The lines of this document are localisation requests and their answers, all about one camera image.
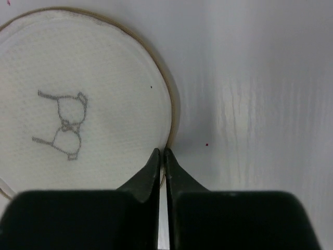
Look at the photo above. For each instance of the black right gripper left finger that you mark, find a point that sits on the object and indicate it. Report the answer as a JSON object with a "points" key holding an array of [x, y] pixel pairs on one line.
{"points": [[124, 218]]}

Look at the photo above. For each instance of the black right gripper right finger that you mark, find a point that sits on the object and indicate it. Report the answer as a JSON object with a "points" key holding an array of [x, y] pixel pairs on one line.
{"points": [[204, 219]]}

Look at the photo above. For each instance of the cream mesh laundry bag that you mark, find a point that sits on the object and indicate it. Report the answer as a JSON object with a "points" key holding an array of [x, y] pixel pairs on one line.
{"points": [[84, 101]]}

